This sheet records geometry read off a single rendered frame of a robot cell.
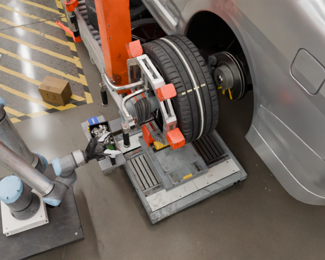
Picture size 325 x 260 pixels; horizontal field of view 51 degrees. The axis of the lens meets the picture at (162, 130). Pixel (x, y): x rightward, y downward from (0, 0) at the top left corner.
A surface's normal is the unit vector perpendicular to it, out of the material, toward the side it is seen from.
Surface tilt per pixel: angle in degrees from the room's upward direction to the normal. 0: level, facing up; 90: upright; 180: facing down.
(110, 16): 90
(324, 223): 0
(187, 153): 0
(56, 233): 0
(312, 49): 81
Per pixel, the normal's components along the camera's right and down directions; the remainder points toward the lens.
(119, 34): 0.45, 0.74
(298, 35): -0.88, 0.27
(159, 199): 0.02, -0.57
